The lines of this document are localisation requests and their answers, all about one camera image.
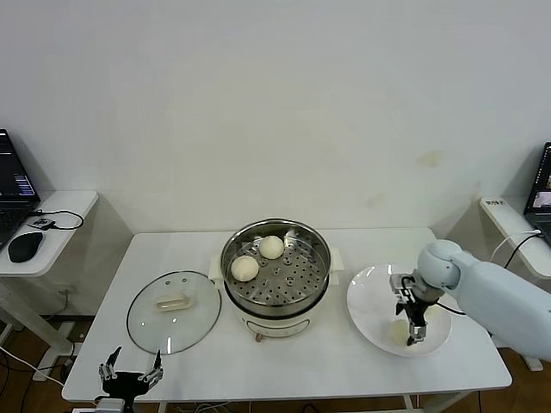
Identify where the white side table with label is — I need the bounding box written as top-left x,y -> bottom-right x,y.
480,197 -> 551,373

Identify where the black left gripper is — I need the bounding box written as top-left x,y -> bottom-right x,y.
98,347 -> 166,401

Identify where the black laptop with dark screen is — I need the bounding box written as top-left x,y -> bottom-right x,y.
0,128 -> 42,251

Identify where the thin black looped cable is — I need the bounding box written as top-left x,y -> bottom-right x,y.
28,209 -> 86,233

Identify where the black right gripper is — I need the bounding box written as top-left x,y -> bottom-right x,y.
394,294 -> 430,348

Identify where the round glass lid cream handle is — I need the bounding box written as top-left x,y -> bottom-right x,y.
126,269 -> 223,356

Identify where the black laptop showing camera views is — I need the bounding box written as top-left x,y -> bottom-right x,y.
523,141 -> 551,240

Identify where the stainless steel steamer basket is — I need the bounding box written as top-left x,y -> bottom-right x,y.
208,218 -> 345,317

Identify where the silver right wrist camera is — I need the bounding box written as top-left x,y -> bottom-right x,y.
389,274 -> 417,298

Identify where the white round plate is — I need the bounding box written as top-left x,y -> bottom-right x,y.
346,264 -> 453,357

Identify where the small black patterned device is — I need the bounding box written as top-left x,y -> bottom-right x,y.
26,217 -> 58,233

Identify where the white electric cooking pot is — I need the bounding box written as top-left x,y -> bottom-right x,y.
209,274 -> 341,345

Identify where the white charging cable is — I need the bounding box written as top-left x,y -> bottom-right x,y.
490,230 -> 542,263

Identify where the black computer mouse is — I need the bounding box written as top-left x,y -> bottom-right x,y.
8,231 -> 45,263

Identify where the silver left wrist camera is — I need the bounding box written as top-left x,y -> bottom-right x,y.
94,398 -> 130,413

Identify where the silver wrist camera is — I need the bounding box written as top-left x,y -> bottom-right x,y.
94,398 -> 130,413
389,274 -> 417,298

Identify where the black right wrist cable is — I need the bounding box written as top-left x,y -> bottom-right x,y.
434,302 -> 469,317

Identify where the white side table with mouse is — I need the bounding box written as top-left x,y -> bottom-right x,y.
0,190 -> 101,358

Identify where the black cable with adapter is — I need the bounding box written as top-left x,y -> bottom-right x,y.
503,234 -> 542,270

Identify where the white floor power strip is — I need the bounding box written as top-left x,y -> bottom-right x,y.
32,356 -> 73,383

